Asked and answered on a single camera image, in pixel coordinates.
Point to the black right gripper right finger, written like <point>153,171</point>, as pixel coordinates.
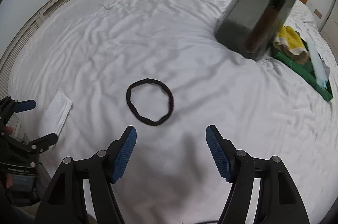
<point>279,200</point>

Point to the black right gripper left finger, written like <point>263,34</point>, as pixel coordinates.
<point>64,201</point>

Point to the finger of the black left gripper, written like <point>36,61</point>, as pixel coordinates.
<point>10,106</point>
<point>42,144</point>

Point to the white tissue packet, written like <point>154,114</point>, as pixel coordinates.
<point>55,116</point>

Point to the person's left hand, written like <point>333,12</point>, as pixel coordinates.
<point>9,177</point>

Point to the green rectangular tray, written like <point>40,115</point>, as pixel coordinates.
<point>305,71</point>

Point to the white bed sheet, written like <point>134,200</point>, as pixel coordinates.
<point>156,65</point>

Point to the blue and white packet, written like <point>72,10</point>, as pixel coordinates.
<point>321,76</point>

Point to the yellow cloth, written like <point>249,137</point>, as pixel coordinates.
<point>289,43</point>

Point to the white wardrobe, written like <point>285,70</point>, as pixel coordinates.
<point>330,30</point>

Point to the smoky transparent jar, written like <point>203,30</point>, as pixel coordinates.
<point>248,26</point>

